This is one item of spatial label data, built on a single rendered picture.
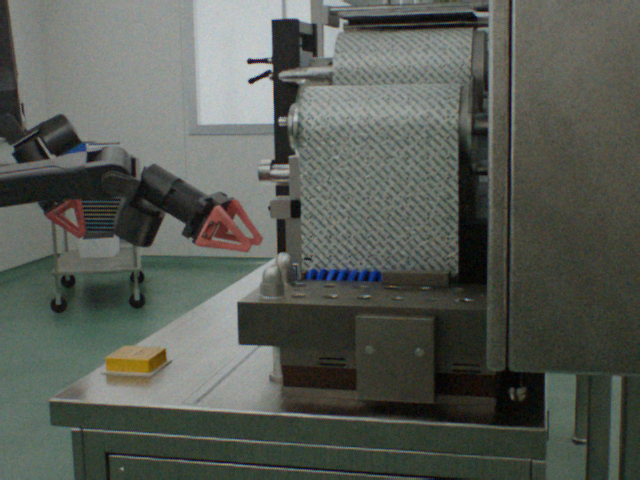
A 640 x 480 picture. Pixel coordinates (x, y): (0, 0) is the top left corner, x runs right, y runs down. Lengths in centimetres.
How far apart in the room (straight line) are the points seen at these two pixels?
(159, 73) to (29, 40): 105
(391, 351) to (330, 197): 30
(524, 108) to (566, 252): 8
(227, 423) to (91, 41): 664
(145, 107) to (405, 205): 625
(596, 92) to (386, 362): 74
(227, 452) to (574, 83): 85
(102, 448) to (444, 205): 59
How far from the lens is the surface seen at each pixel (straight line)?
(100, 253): 642
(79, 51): 781
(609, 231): 54
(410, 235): 139
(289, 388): 128
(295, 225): 151
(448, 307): 121
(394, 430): 120
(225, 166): 735
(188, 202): 145
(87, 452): 135
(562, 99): 53
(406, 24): 178
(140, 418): 129
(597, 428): 271
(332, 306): 123
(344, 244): 141
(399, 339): 120
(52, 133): 185
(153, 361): 142
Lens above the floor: 130
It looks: 9 degrees down
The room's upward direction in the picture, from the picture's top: 1 degrees counter-clockwise
